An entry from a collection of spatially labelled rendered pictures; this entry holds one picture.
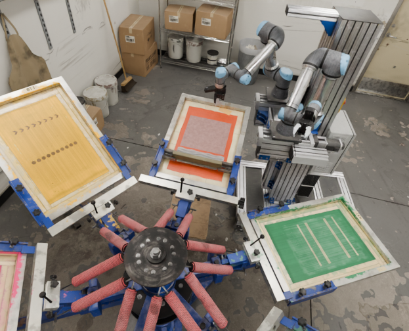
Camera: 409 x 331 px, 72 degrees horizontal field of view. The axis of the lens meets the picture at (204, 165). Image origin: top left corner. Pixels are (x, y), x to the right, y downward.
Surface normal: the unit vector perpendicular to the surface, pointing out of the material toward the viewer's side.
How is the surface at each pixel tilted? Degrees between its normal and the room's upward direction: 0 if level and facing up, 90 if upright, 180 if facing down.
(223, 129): 16
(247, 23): 90
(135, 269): 0
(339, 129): 0
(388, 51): 90
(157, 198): 0
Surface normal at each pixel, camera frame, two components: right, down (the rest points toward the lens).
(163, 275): 0.08, -0.68
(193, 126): 0.01, -0.47
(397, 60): -0.23, 0.69
